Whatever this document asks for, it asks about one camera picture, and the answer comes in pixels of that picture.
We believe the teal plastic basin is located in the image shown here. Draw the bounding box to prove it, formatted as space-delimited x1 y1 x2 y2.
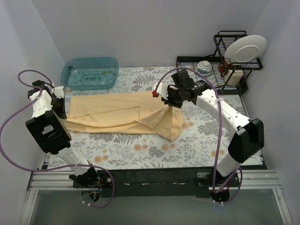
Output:
61 57 119 90

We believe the white ceramic plate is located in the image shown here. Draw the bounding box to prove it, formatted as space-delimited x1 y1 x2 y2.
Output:
224 35 267 63

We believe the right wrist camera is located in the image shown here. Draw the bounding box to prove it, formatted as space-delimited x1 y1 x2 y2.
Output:
151 83 168 100

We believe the blue patterned white bowl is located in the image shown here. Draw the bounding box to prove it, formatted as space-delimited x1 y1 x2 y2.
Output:
196 60 213 77

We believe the floral table mat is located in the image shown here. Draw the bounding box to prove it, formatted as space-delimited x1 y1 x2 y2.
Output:
65 67 229 170

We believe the black wire dish rack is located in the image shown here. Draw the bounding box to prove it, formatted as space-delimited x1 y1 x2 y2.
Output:
175 30 263 96

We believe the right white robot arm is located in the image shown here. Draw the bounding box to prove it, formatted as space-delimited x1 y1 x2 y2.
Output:
152 81 264 186

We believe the pale yellow t shirt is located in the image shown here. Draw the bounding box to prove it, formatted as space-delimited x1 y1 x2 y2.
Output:
64 91 184 141

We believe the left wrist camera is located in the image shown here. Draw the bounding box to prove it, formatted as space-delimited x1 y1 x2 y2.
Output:
52 86 65 99

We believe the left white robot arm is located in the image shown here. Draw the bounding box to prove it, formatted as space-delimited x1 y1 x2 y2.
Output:
25 80 100 188

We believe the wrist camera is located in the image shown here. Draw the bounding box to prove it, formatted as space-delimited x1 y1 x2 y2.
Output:
52 86 65 99
151 83 168 100

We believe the red mug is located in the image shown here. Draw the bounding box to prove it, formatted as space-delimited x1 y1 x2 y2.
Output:
218 60 231 75

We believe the aluminium frame rail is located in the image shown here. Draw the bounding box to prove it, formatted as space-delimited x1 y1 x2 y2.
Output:
21 166 293 225

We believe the black base bar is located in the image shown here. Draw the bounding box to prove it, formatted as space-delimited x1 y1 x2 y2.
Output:
72 167 240 198

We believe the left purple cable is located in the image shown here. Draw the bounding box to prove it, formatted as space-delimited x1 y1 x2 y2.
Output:
0 69 116 209

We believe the cream ceramic cup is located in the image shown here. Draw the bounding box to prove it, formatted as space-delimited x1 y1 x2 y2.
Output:
224 70 244 86

